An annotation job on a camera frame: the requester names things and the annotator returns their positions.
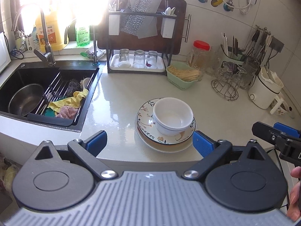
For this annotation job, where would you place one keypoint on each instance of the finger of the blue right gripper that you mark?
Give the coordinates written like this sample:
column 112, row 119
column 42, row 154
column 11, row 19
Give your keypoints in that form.
column 288, row 130

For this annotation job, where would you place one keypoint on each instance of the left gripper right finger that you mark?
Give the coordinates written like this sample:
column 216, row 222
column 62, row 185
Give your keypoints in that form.
column 214, row 153

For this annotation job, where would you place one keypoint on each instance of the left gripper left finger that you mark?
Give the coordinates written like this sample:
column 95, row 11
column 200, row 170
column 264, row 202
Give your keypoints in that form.
column 85, row 153

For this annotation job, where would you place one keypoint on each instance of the white bowl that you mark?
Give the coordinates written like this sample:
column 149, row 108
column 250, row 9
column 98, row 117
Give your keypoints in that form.
column 170, row 132
column 173, row 113

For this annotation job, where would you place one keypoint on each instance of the black kitchen sink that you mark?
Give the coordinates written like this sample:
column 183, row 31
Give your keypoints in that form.
column 39, row 73

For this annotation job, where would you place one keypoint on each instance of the kitchen faucet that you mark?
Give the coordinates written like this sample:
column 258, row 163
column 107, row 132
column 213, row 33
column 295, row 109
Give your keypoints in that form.
column 48, row 56

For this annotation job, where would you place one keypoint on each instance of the person's right hand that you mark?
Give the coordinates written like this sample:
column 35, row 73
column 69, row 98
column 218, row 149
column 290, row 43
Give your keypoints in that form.
column 293, row 211

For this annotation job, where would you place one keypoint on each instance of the white floral mug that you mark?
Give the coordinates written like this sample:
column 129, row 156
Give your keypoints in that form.
column 279, row 106

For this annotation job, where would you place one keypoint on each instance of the pink scrubber cloth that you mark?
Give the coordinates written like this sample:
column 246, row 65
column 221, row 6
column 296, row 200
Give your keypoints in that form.
column 67, row 112

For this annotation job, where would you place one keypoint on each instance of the white electric cooker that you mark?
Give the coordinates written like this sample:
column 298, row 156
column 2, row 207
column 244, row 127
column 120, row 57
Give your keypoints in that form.
column 266, row 87

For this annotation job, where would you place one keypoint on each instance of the yellow cloth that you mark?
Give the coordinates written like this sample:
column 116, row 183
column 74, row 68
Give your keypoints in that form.
column 74, row 101

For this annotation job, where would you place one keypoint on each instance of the bottom white plate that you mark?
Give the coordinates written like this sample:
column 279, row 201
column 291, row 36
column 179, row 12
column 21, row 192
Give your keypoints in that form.
column 163, row 148

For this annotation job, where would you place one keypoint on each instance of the floral ceramic plate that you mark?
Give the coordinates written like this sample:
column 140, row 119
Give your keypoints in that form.
column 147, row 125

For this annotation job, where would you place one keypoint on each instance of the black sink drain rack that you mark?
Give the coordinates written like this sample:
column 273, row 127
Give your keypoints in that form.
column 56, row 91

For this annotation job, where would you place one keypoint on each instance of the bundle of wooden sticks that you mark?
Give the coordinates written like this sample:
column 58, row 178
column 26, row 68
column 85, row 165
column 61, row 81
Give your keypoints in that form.
column 187, row 75

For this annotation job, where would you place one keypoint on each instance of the steel pot in sink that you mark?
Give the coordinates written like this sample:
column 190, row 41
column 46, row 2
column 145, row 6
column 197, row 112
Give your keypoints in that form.
column 26, row 99

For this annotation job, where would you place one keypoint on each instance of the green plastic basket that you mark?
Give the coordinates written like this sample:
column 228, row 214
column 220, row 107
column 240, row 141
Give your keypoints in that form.
column 177, row 81

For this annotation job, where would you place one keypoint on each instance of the white utensil holder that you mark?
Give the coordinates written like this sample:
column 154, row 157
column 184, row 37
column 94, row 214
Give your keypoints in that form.
column 230, row 51

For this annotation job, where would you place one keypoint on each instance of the hanging utensil rack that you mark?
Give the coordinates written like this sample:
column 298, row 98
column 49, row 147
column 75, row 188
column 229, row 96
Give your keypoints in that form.
column 257, row 45

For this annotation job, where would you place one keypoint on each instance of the red lid glass jar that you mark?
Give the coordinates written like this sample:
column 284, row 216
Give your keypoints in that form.
column 199, row 56

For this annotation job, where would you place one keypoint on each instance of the left drinking glass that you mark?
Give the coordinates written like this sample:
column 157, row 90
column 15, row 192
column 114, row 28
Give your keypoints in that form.
column 124, row 58

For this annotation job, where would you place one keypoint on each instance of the drinking glass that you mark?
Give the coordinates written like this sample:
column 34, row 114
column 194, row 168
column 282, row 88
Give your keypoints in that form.
column 151, row 61
column 139, row 59
column 124, row 58

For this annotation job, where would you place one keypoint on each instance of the middle drinking glass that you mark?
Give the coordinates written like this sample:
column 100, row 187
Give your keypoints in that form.
column 139, row 59

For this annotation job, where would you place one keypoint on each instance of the white drip tray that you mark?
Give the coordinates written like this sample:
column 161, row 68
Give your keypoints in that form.
column 113, row 65

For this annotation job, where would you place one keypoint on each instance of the right drinking glass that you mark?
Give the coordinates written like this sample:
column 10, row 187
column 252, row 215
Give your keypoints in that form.
column 151, row 61

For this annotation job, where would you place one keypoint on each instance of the green dish soap bottle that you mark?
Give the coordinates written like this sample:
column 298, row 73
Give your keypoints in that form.
column 82, row 33

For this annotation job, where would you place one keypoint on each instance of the orange detergent bottle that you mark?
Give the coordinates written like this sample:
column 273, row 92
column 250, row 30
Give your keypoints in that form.
column 56, row 25

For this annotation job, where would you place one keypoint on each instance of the left white rack cup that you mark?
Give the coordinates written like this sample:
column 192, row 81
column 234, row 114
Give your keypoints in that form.
column 114, row 25

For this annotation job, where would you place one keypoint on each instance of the white rack cup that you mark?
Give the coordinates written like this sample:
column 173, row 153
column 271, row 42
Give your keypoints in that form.
column 167, row 27
column 114, row 25

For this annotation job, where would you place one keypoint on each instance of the right white rack cup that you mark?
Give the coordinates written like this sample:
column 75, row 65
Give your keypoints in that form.
column 167, row 27

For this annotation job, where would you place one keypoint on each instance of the dark wooden cutting board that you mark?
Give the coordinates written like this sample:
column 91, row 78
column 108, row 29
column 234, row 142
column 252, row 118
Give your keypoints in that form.
column 178, row 28

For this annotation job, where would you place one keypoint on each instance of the black metal shelf rack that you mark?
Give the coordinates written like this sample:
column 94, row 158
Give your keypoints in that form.
column 140, row 38

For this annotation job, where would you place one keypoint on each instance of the wire cup rack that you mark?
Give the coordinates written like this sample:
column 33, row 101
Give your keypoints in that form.
column 228, row 79

